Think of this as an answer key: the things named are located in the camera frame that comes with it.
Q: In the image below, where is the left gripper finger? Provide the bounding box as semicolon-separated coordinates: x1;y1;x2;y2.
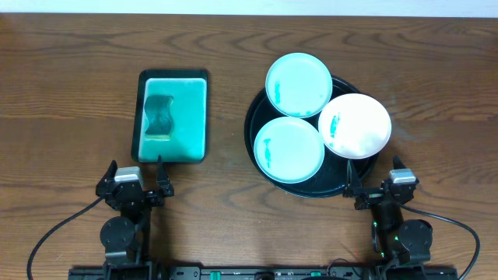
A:
156;156;170;190
100;160;117;187

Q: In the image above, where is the white plate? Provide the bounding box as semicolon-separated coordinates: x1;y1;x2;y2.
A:
317;93;392;159

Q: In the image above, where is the mint plate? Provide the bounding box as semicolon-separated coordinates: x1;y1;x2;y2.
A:
253;117;325;184
265;53;333;118

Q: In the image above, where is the green scouring sponge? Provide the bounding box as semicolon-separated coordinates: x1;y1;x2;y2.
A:
144;95;174;141

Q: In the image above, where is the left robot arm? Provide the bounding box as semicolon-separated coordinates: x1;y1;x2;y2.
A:
96;158;174;279

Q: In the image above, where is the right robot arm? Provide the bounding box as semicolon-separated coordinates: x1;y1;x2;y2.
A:
343;156;433;279

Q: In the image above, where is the rectangular dark green tray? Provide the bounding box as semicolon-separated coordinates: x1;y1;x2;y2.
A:
131;68;209;163

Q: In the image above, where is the left black cable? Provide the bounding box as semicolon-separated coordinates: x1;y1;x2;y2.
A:
26;196;105;280

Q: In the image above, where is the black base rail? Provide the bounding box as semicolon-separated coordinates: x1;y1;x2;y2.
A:
68;264;459;280

